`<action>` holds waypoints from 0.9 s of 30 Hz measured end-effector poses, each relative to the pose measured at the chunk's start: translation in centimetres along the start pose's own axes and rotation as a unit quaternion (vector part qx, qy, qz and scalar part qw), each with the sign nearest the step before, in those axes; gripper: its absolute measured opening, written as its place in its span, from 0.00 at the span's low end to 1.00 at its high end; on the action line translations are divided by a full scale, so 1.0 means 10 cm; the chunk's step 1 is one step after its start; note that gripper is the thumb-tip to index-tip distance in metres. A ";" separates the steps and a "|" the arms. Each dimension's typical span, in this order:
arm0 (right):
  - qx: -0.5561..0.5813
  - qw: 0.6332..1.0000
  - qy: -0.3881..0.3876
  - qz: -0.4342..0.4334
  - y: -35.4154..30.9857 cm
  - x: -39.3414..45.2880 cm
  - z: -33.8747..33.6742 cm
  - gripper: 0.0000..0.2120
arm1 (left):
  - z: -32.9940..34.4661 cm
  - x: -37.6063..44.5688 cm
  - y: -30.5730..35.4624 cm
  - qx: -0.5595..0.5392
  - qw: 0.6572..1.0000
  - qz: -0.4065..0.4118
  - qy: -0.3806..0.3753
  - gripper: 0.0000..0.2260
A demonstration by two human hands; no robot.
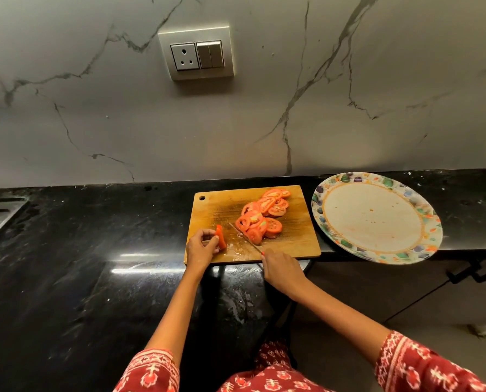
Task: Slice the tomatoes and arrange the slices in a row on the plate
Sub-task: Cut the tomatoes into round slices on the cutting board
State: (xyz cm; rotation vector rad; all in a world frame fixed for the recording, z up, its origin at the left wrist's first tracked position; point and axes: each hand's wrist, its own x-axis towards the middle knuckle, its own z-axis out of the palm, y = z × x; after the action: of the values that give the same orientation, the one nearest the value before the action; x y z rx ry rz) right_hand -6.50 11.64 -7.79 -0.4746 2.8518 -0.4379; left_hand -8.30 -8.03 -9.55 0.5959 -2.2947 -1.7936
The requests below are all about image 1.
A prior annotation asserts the person's left hand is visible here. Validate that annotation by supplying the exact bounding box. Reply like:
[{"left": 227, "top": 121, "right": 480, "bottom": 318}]
[{"left": 185, "top": 229, "right": 221, "bottom": 274}]

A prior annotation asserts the person's right forearm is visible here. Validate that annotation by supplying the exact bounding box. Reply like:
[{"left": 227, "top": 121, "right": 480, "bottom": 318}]
[{"left": 296, "top": 281, "right": 391, "bottom": 364}]

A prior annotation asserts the floral rimmed plate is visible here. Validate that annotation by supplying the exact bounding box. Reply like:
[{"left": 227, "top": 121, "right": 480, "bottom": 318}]
[{"left": 311, "top": 171, "right": 444, "bottom": 266}]

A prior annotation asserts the red patterned left sleeve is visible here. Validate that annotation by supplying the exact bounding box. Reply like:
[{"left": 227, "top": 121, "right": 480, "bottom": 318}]
[{"left": 113, "top": 348, "right": 180, "bottom": 392}]

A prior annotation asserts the red patterned right sleeve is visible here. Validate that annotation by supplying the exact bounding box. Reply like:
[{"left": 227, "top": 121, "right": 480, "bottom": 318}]
[{"left": 374, "top": 330, "right": 486, "bottom": 392}]

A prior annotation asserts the wall socket and switch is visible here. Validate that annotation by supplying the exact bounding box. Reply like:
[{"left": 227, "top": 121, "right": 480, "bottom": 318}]
[{"left": 157, "top": 25, "right": 235, "bottom": 82}]

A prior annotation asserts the pile of tomato slices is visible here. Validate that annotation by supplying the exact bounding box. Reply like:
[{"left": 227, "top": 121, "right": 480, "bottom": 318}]
[{"left": 234, "top": 188, "right": 291, "bottom": 246}]

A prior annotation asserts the red patterned tunic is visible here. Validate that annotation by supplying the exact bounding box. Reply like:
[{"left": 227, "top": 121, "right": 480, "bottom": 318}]
[{"left": 217, "top": 340, "right": 333, "bottom": 392}]

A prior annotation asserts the person's left forearm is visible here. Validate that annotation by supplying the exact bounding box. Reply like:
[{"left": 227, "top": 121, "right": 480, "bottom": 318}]
[{"left": 144, "top": 269, "right": 203, "bottom": 368}]

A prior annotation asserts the red patterned sleeve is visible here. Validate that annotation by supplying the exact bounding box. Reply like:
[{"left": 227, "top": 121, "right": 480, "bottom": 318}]
[
  {"left": 113, "top": 348, "right": 180, "bottom": 392},
  {"left": 374, "top": 330, "right": 486, "bottom": 392}
]

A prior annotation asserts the red handled knife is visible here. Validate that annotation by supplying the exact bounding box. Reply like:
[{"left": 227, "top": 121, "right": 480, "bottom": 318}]
[{"left": 228, "top": 222, "right": 265, "bottom": 256}]

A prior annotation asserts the wooden cutting board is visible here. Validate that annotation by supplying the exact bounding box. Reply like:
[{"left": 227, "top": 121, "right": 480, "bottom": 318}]
[{"left": 184, "top": 185, "right": 322, "bottom": 267}]

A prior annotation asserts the brown lower cabinet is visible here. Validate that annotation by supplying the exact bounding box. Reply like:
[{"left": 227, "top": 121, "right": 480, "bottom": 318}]
[{"left": 304, "top": 253, "right": 486, "bottom": 327}]

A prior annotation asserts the person's right hand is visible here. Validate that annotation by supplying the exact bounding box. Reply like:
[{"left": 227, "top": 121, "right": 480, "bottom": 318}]
[{"left": 261, "top": 248, "right": 309, "bottom": 301}]

